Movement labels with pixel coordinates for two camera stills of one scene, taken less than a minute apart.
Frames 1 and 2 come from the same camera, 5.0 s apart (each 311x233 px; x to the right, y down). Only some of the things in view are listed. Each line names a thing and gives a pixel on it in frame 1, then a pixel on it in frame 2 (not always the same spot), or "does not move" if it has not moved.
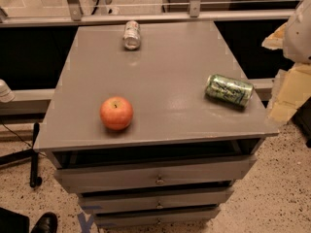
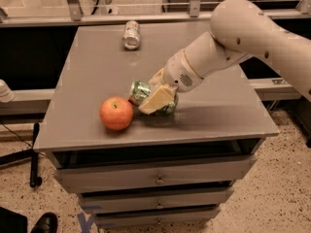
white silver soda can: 132,35 does not move
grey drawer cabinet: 175,165 does not move
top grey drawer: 154,176 does not move
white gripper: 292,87 to 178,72
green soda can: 232,90 to 140,90
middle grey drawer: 154,199 does not move
